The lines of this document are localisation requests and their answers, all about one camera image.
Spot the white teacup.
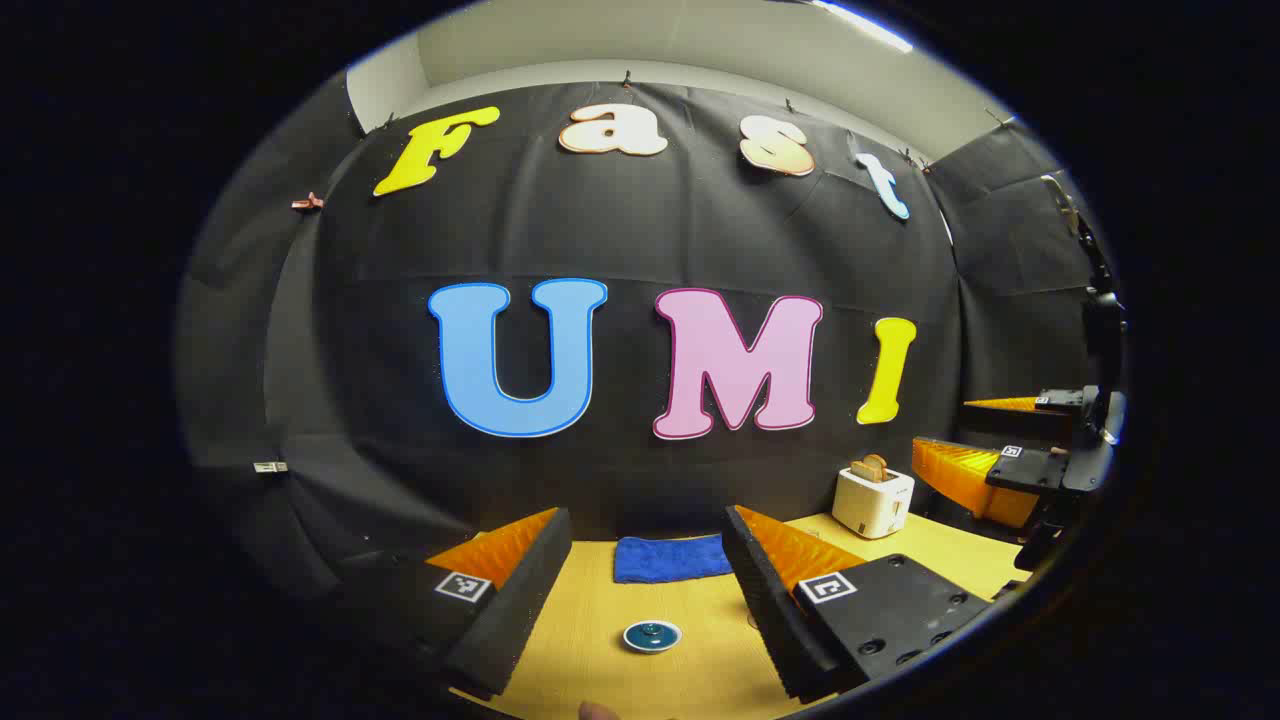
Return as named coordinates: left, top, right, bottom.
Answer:
left=623, top=621, right=684, bottom=655

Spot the black backdrop cloth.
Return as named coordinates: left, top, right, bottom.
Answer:
left=175, top=75, right=1111, bottom=601

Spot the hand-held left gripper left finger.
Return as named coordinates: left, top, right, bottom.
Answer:
left=335, top=507, right=574, bottom=701

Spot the white toaster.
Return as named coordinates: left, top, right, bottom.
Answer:
left=832, top=465, right=916, bottom=541

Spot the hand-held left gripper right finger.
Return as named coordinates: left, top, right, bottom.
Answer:
left=722, top=505, right=993, bottom=703

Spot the blue towel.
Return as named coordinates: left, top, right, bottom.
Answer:
left=613, top=534, right=734, bottom=585

